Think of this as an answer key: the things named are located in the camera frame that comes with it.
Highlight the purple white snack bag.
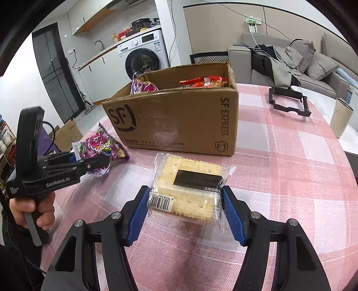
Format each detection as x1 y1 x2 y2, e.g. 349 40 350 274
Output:
130 72 159 94

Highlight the small cardboard box on floor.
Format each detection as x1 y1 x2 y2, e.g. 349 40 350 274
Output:
50 119 83 152

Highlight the grey sofa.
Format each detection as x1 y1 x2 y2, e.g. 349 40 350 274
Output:
228 33 357 101

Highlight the grey sofa cushion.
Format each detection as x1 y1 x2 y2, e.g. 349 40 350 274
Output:
305 52 339 81

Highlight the wall power strip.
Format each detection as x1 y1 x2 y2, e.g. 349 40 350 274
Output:
246 16 262 33

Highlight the black plastic frame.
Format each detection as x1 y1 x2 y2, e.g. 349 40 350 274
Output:
268 87 311 117

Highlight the beige tumbler cup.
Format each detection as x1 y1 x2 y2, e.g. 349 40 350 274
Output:
330 98 354 138

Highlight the brown SF cardboard box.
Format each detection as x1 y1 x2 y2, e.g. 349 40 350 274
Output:
102 63 239 156

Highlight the black patterned chair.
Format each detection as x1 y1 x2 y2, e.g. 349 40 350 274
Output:
190 51 229 64

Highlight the white red noodle snack bag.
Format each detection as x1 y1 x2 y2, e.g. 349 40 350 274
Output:
179 76 228 88

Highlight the white washing machine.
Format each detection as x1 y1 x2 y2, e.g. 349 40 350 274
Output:
117 28 170 80

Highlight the person's left hand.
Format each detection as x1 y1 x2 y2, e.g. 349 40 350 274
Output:
10 192 55 230

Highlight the white marble coffee table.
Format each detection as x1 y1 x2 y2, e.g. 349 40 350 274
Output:
290 85 358 157

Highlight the grey jacket on sofa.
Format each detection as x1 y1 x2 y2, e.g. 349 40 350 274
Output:
250 45 303 88

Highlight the clear cracker package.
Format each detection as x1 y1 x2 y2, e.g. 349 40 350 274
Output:
147 152 236 233

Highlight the dark glass door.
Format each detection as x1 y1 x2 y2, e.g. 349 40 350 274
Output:
32 23 84 123

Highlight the purple grape candy bag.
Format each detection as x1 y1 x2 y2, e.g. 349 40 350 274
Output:
72 123 130 176

